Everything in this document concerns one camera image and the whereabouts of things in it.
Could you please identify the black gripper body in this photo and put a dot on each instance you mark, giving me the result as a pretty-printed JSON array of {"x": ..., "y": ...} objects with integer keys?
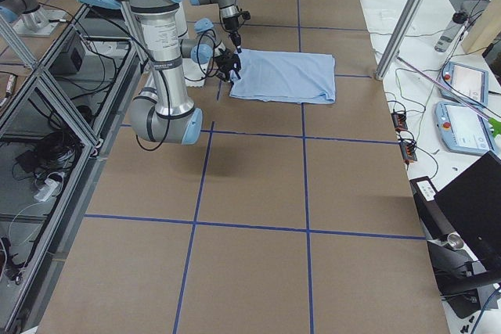
[
  {"x": 232, "y": 28},
  {"x": 225, "y": 62}
]

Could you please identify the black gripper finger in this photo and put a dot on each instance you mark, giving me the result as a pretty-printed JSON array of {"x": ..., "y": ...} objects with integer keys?
[
  {"x": 236, "y": 40},
  {"x": 236, "y": 76}
]

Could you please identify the light blue t-shirt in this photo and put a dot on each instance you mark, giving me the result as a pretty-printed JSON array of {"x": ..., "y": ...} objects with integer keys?
[{"x": 294, "y": 77}]

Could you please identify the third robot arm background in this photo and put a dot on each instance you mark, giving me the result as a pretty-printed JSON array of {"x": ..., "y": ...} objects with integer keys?
[{"x": 12, "y": 10}]

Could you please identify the upper orange circuit board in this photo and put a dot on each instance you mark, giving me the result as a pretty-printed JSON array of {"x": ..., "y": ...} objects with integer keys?
[{"x": 399, "y": 121}]

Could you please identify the orange circuit board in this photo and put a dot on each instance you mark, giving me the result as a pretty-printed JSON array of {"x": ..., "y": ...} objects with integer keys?
[
  {"x": 399, "y": 121},
  {"x": 408, "y": 151}
]

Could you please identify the lower orange circuit board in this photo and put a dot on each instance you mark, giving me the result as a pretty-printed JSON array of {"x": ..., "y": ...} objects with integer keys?
[{"x": 408, "y": 151}]

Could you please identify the lower blue teach pendant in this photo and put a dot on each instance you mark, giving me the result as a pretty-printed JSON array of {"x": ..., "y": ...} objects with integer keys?
[{"x": 462, "y": 130}]

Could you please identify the blue teach pendant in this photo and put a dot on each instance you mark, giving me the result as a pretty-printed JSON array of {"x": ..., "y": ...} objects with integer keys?
[
  {"x": 462, "y": 130},
  {"x": 467, "y": 80}
]

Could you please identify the upper blue teach pendant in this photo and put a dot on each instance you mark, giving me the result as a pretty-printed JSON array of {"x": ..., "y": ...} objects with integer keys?
[{"x": 467, "y": 80}]

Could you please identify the wooden board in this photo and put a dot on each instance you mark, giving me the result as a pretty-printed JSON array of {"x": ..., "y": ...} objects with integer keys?
[{"x": 485, "y": 29}]

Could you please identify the black box white label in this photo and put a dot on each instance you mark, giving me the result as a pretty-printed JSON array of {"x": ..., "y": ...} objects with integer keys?
[{"x": 430, "y": 214}]

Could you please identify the black laptop monitor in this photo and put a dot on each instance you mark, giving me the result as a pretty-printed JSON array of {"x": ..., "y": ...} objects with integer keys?
[{"x": 471, "y": 204}]

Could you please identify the white pedestal column base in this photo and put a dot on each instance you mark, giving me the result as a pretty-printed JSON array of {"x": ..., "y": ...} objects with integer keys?
[{"x": 194, "y": 61}]

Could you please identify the aluminium frame post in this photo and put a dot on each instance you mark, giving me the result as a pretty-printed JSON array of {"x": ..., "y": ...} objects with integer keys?
[{"x": 391, "y": 51}]

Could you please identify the grabber stick green handle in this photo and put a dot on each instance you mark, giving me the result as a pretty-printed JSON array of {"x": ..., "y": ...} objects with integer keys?
[{"x": 494, "y": 123}]

